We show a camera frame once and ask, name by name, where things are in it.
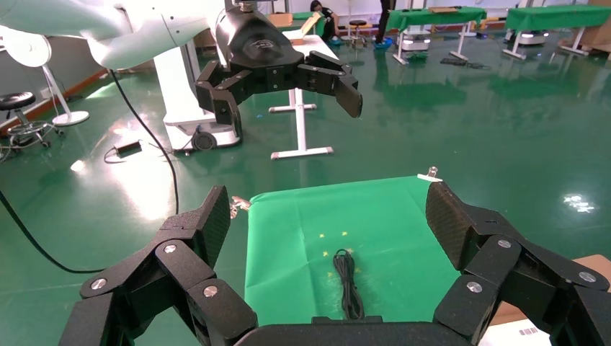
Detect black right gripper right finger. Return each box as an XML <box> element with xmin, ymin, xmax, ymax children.
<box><xmin>424</xmin><ymin>181</ymin><xmax>611</xmax><ymax>346</ymax></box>

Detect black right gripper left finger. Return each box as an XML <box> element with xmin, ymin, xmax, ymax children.
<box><xmin>59</xmin><ymin>185</ymin><xmax>259</xmax><ymax>346</ymax></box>

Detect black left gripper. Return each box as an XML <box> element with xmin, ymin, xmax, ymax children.
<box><xmin>195</xmin><ymin>8</ymin><xmax>364</xmax><ymax>130</ymax></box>

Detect black data cable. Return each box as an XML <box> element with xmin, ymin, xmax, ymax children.
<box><xmin>331</xmin><ymin>248</ymin><xmax>366</xmax><ymax>321</ymax></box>

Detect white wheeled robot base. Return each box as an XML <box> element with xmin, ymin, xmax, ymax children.
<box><xmin>152</xmin><ymin>40</ymin><xmax>243</xmax><ymax>155</ymax></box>

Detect closed brown cardboard box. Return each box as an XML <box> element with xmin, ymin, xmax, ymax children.
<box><xmin>267</xmin><ymin>12</ymin><xmax>293</xmax><ymax>29</ymax></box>

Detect brown cardboard mailer box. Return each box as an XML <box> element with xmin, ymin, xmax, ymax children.
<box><xmin>479</xmin><ymin>254</ymin><xmax>611</xmax><ymax>346</ymax></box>

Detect white table with T-legs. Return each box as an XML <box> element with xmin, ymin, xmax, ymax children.
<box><xmin>268</xmin><ymin>34</ymin><xmax>341</xmax><ymax>161</ymax></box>

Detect open brown cardboard carton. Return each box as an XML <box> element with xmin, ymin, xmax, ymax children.
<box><xmin>288</xmin><ymin>12</ymin><xmax>323</xmax><ymax>46</ymax></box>

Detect white printed instruction sheet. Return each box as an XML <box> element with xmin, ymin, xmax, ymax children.
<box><xmin>479</xmin><ymin>319</ymin><xmax>552</xmax><ymax>346</ymax></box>

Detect metal binder clip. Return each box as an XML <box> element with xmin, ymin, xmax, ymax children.
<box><xmin>228</xmin><ymin>195</ymin><xmax>252</xmax><ymax>220</ymax></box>
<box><xmin>416</xmin><ymin>166</ymin><xmax>444</xmax><ymax>183</ymax></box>

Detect seated person in black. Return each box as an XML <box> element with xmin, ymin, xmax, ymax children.
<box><xmin>309</xmin><ymin>0</ymin><xmax>341</xmax><ymax>42</ymax></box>

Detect small black stool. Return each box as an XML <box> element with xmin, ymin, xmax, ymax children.
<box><xmin>347</xmin><ymin>19</ymin><xmax>370</xmax><ymax>48</ymax></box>

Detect green table cloth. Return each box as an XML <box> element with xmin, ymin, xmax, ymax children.
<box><xmin>244</xmin><ymin>175</ymin><xmax>462</xmax><ymax>326</ymax></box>

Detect standing person dark trousers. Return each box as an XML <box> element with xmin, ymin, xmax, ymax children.
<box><xmin>373</xmin><ymin>0</ymin><xmax>398</xmax><ymax>50</ymax></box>

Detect white mobile robot chassis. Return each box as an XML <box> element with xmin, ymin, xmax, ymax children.
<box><xmin>517</xmin><ymin>29</ymin><xmax>548</xmax><ymax>47</ymax></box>
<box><xmin>396</xmin><ymin>26</ymin><xmax>433</xmax><ymax>53</ymax></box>

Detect green-covered work table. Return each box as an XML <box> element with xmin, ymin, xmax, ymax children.
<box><xmin>501</xmin><ymin>4</ymin><xmax>611</xmax><ymax>61</ymax></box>
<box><xmin>385</xmin><ymin>5</ymin><xmax>489</xmax><ymax>66</ymax></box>

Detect black items on floor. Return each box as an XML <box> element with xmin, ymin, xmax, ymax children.
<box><xmin>439</xmin><ymin>57</ymin><xmax>487</xmax><ymax>71</ymax></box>

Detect white floor stand round base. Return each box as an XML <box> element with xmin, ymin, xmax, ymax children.
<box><xmin>40</xmin><ymin>64</ymin><xmax>91</xmax><ymax>128</ymax></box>

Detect black round swivel stool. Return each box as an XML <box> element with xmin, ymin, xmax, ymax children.
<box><xmin>0</xmin><ymin>92</ymin><xmax>66</xmax><ymax>150</ymax></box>

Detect large brown cardboard boxes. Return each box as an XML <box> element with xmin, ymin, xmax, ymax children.
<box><xmin>558</xmin><ymin>21</ymin><xmax>611</xmax><ymax>54</ymax></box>

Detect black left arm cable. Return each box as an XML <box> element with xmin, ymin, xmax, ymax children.
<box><xmin>0</xmin><ymin>68</ymin><xmax>182</xmax><ymax>275</ymax></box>

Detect black power adapter with cord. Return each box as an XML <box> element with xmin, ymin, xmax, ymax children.
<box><xmin>103</xmin><ymin>139</ymin><xmax>144</xmax><ymax>165</ymax></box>

